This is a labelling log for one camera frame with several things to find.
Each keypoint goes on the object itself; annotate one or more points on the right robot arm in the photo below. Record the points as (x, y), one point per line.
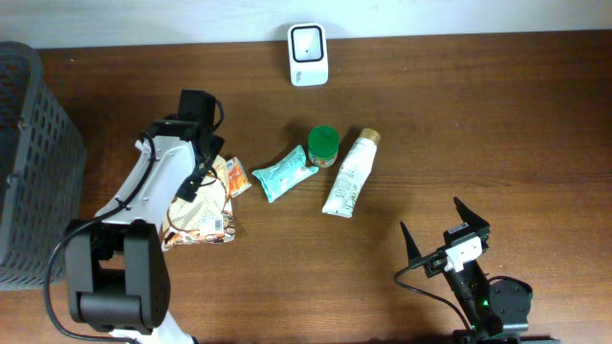
(492, 309)

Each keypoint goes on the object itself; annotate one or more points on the grey plastic mesh basket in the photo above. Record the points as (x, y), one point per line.
(42, 166)

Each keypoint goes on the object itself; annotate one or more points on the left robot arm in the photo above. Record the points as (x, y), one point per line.
(118, 282)

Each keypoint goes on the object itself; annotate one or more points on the glutinous rice bag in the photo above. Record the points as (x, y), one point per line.
(208, 219)

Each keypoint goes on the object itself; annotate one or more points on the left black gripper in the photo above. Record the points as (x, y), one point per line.
(194, 181)

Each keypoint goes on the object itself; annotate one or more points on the teal wipes packet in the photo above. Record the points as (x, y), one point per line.
(279, 178)

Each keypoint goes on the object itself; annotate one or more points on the white tube gold cap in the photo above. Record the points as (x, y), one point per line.
(352, 175)

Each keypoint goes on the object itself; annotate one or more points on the white barcode scanner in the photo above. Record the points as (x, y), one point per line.
(308, 55)

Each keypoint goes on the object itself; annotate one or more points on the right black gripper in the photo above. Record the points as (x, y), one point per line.
(480, 225)

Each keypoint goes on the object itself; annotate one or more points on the orange tissue packet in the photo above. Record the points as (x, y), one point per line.
(238, 179)

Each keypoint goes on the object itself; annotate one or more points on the green lid jar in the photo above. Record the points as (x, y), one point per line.
(323, 146)

